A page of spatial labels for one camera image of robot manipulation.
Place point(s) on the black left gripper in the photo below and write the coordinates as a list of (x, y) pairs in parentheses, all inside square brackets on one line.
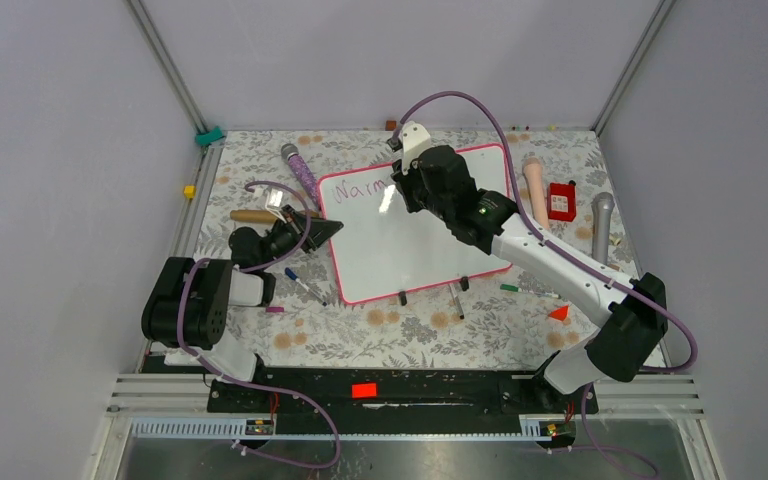
[(312, 234)]

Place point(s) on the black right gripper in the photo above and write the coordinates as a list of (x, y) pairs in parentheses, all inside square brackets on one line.
[(404, 183)]

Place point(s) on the pink framed whiteboard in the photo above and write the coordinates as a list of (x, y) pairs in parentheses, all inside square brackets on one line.
[(382, 249)]

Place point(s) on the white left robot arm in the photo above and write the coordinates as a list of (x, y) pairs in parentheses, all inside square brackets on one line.
[(186, 311)]

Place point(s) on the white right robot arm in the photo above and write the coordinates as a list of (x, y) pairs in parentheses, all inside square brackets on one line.
[(629, 320)]

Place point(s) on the blue capped marker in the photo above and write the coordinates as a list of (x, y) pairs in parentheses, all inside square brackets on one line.
[(312, 292)]

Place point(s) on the purple patterned toy microphone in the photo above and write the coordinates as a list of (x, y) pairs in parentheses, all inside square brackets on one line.
[(291, 155)]

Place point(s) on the brown wooden toy microphone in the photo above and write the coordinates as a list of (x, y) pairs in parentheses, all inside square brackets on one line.
[(256, 216)]

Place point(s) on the floral patterned table mat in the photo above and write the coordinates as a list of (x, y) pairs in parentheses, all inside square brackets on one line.
[(501, 329)]

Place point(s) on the green capped marker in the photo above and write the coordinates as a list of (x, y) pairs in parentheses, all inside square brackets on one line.
[(516, 289)]

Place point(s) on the red box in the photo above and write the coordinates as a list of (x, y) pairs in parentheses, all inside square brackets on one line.
[(561, 201)]

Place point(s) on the teal block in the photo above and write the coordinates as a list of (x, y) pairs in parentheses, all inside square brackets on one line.
[(210, 137)]

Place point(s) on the silver toy microphone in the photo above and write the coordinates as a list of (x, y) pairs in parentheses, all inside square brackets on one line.
[(602, 209)]

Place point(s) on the red triangular block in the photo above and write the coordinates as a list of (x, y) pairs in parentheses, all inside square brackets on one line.
[(560, 314)]

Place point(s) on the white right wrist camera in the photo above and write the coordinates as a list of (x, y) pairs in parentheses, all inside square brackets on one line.
[(412, 140)]

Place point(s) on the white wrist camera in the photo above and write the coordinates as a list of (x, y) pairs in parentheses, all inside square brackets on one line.
[(273, 198), (412, 140)]

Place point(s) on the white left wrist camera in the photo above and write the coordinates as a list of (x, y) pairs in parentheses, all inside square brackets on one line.
[(273, 198)]

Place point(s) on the red label on rail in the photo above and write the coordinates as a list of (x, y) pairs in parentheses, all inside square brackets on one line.
[(364, 390)]

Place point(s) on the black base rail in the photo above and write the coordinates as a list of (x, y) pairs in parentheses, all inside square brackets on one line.
[(444, 402)]

